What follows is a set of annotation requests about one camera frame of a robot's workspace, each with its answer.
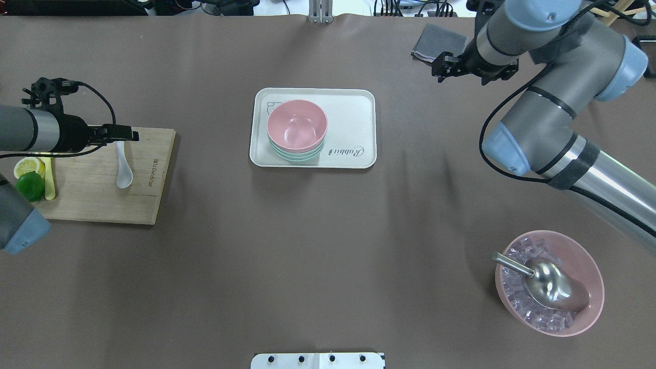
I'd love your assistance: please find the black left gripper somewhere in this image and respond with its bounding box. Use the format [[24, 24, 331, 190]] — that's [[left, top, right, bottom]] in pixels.
[[22, 77, 140, 153]]

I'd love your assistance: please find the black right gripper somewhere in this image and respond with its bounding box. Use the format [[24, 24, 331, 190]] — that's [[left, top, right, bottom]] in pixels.
[[431, 41, 519, 86]]

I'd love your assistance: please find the white ceramic spoon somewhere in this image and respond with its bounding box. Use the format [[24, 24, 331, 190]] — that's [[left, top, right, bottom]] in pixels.
[[116, 141, 133, 189]]

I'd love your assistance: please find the small pink bowl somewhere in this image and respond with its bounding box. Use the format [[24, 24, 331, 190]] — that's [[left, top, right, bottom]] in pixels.
[[265, 99, 329, 154]]

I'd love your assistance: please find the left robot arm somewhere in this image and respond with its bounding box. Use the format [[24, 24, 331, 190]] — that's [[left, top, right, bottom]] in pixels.
[[1, 77, 140, 254]]

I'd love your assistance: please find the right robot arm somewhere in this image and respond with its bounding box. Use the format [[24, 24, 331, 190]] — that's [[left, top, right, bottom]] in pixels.
[[433, 1, 655, 250]]

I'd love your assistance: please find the green bowl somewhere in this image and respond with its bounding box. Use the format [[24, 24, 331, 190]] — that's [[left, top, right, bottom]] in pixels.
[[269, 141, 325, 162]]

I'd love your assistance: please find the pink bowl with ice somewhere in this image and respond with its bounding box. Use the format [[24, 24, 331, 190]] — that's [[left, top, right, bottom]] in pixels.
[[493, 230, 605, 338]]

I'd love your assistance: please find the grey folded cloth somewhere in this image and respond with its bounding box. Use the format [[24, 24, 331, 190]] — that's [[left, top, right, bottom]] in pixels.
[[411, 24, 469, 63]]

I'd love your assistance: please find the bamboo cutting board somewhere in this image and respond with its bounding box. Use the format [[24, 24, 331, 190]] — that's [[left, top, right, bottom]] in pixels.
[[34, 128, 176, 225]]

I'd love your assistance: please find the lemon half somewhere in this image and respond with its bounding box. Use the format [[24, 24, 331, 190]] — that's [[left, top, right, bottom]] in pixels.
[[13, 157, 46, 178]]

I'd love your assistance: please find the green lime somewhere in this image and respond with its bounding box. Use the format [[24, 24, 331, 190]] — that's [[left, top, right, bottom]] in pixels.
[[15, 171, 45, 202]]

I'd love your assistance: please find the cream rabbit tray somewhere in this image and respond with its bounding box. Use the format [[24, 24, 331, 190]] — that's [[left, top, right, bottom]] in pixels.
[[249, 87, 377, 170]]

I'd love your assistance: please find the metal ice scoop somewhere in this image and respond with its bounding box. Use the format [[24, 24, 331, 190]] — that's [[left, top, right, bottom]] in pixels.
[[492, 252, 590, 312]]

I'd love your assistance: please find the aluminium frame post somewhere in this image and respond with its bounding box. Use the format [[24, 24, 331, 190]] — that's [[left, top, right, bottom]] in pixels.
[[307, 0, 334, 24]]

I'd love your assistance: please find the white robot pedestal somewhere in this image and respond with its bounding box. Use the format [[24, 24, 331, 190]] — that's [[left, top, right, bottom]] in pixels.
[[250, 352, 386, 368]]

